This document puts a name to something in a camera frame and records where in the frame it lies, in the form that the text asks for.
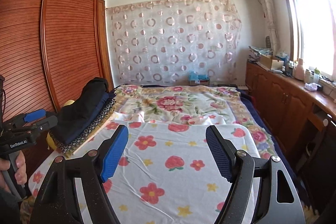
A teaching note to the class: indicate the white flower print bedsheet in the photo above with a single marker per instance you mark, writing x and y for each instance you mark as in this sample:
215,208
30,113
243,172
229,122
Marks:
166,174

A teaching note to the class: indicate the patterned medallion folded quilt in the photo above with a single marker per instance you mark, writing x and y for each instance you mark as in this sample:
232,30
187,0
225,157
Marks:
87,135

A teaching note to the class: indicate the person's left hand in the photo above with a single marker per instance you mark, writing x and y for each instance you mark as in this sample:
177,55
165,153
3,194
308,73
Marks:
13,174

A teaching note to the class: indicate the cardboard box on counter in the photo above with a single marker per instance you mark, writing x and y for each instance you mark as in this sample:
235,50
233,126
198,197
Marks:
271,62

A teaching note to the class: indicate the stack of folded papers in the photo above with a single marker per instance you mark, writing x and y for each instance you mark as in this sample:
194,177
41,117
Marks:
256,52

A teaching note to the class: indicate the beige window drape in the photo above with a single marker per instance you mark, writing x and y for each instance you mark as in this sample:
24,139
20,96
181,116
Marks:
268,8

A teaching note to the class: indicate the blue tissue pack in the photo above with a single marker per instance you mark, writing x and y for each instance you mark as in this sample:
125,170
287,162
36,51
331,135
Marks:
196,79

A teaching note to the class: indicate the window with wooden frame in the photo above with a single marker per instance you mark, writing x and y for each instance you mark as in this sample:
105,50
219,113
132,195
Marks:
313,34

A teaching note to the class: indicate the lavender cloth on counter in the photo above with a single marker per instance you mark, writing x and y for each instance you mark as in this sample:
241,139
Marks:
312,87

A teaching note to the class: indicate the pink circle sheer curtain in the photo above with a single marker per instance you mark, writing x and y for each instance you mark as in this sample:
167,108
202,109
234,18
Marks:
167,42

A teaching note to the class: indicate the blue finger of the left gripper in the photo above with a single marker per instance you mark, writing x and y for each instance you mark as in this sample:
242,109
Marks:
21,119
34,130

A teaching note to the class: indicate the wooden cabinet counter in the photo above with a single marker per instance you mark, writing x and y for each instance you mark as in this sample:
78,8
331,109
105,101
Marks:
293,114

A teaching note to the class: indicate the pink bottle on counter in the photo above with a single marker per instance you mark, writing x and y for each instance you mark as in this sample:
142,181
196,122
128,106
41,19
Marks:
298,70

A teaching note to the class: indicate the large rose floral blanket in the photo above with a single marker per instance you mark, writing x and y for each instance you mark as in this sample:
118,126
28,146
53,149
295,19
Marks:
182,107

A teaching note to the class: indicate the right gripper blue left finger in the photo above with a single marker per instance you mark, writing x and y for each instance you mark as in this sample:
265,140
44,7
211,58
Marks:
57,200

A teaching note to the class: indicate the black printed t-shirt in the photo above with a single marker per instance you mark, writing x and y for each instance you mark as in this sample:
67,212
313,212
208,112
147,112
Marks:
95,86

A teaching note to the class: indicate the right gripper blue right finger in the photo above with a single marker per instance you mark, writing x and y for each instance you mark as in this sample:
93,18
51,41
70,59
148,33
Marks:
277,200

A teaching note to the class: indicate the dark wooden chair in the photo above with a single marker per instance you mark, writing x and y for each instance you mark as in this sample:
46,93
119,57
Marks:
318,172

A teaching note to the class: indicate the navy blue folded blanket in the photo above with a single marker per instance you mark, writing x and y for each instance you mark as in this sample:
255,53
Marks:
77,116

